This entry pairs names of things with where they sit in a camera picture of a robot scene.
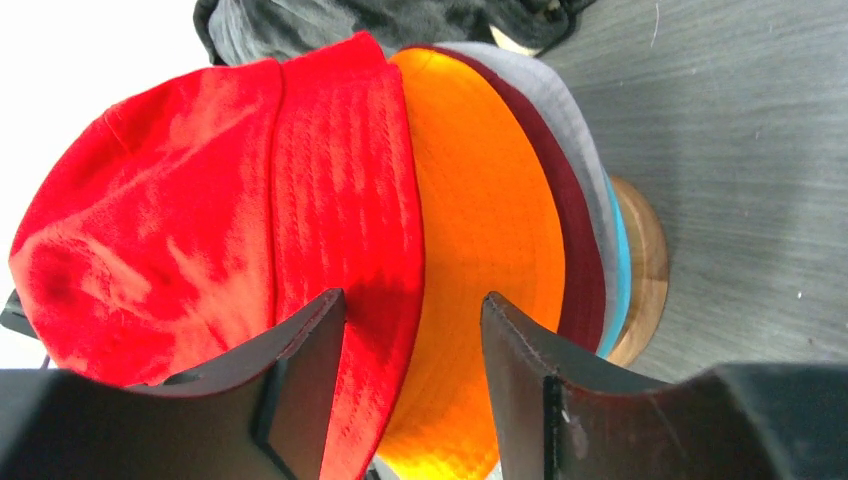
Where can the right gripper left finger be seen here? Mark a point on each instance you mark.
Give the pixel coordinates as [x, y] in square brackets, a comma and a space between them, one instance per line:
[259, 411]

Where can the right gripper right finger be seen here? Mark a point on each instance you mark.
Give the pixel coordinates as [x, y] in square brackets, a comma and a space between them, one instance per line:
[564, 413]

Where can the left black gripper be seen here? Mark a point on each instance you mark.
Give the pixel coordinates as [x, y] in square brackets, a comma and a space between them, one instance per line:
[14, 318]

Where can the dark red bucket hat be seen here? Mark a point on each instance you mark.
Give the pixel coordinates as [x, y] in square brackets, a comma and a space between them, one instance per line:
[584, 300]

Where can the turquoise bucket hat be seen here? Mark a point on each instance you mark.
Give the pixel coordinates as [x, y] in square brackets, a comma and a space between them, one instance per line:
[624, 280]

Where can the wooden hat stand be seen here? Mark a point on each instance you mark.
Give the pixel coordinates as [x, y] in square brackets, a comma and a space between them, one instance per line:
[649, 273]

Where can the bright red bucket hat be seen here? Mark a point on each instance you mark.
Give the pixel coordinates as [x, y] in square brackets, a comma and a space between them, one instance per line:
[192, 217]

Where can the orange bucket hat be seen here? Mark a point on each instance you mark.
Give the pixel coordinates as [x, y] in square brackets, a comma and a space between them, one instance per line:
[490, 224]

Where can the grey bucket hat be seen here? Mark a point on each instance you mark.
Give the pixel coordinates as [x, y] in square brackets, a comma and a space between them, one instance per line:
[549, 94]

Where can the black floral plush blanket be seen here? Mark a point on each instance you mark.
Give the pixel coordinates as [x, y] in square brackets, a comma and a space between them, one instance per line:
[236, 32]

